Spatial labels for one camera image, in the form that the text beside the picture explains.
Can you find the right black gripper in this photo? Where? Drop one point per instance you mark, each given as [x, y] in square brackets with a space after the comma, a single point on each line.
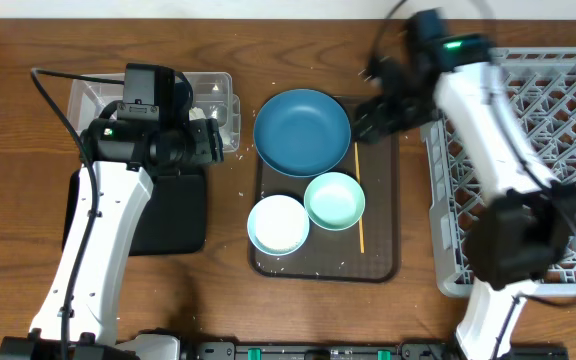
[365, 122]

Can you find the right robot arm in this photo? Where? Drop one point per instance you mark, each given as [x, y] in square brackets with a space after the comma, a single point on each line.
[527, 219]

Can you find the grey dishwasher rack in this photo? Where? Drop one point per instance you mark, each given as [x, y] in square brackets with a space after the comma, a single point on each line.
[541, 86]

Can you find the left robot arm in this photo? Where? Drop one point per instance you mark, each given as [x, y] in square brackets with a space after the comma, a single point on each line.
[142, 176]

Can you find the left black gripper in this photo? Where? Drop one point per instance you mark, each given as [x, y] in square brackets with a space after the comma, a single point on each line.
[205, 148]

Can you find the white tissue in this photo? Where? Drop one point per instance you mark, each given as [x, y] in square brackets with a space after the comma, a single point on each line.
[196, 113]

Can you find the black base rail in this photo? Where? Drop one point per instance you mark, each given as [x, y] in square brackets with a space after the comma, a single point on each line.
[231, 351]

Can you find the black plastic tray bin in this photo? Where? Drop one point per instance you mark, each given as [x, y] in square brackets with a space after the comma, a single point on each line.
[174, 220]

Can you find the clear plastic bin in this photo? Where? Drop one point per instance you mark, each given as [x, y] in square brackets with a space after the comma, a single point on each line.
[213, 94]

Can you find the dark blue plate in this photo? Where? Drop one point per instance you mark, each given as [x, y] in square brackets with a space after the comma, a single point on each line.
[302, 133]

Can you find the wooden chopstick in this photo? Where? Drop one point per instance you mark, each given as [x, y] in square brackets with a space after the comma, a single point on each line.
[358, 179]

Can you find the light blue rice bowl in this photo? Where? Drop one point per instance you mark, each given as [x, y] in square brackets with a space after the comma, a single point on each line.
[278, 225]

